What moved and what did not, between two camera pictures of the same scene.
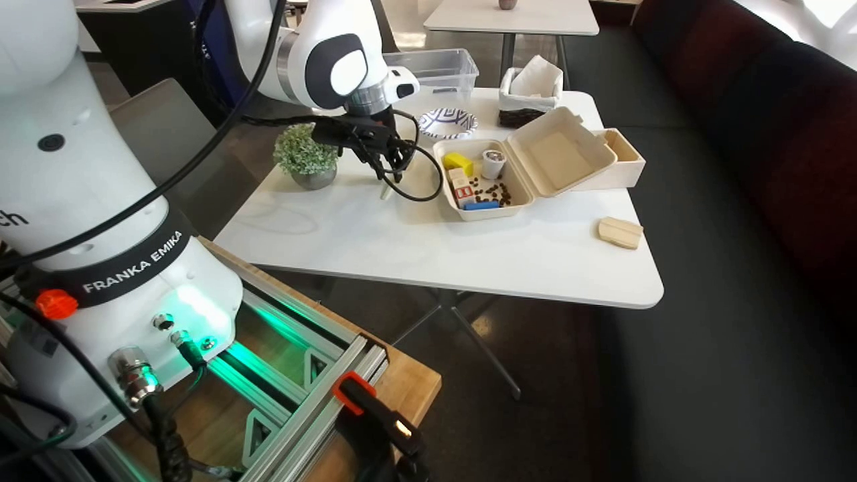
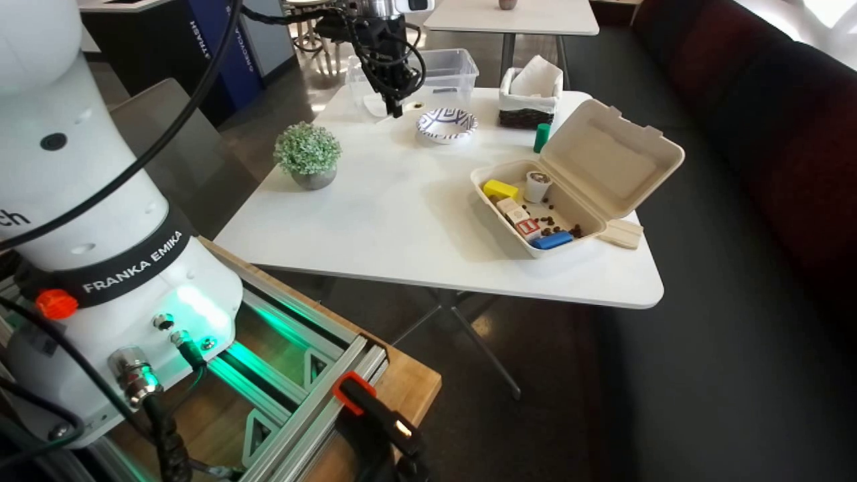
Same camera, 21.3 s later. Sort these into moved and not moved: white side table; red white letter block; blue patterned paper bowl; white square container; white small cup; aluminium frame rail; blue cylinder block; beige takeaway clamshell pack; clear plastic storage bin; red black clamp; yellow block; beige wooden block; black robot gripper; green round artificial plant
Moved: white small cup; yellow block; red white letter block; beige takeaway clamshell pack; blue cylinder block; black robot gripper
Not moved: white square container; clear plastic storage bin; red black clamp; white side table; beige wooden block; green round artificial plant; aluminium frame rail; blue patterned paper bowl
